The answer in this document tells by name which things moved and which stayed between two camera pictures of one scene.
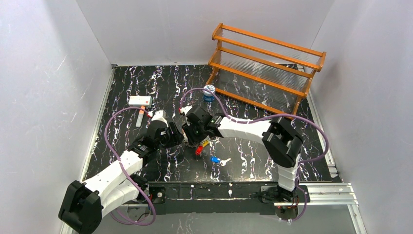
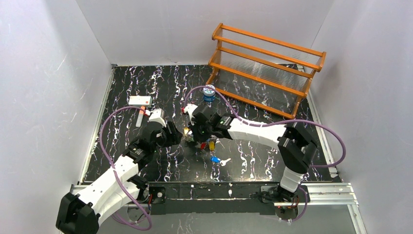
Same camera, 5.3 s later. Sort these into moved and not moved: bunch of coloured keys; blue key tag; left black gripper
Moved: bunch of coloured keys
Not moved: left black gripper; blue key tag
